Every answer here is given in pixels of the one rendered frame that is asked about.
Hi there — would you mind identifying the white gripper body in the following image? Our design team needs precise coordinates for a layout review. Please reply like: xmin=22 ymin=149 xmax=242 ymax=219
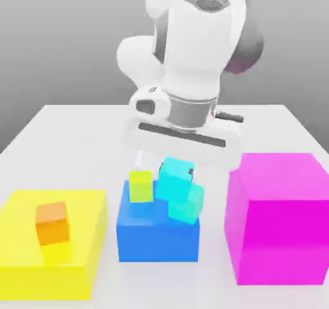
xmin=122 ymin=118 xmax=243 ymax=169

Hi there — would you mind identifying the small cyan cube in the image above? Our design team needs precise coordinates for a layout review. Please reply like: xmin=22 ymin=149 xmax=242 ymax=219
xmin=156 ymin=156 xmax=195 ymax=205

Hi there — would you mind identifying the small lime cube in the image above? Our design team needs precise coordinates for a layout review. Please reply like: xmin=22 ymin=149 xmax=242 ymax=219
xmin=129 ymin=170 xmax=155 ymax=204

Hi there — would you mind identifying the small turquoise cube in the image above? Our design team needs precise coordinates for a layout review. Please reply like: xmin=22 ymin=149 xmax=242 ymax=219
xmin=167 ymin=182 xmax=206 ymax=225

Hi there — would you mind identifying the small orange cube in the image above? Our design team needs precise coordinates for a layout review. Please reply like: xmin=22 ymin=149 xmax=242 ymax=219
xmin=35 ymin=201 xmax=71 ymax=247

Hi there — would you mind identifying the large blue box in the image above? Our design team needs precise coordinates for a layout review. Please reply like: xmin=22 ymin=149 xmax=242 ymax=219
xmin=116 ymin=179 xmax=201 ymax=263

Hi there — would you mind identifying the large yellow box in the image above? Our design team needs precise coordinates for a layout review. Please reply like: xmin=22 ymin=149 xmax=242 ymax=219
xmin=0 ymin=189 xmax=108 ymax=302

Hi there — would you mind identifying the large magenta box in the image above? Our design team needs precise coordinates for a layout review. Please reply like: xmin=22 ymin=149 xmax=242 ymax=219
xmin=223 ymin=152 xmax=329 ymax=287

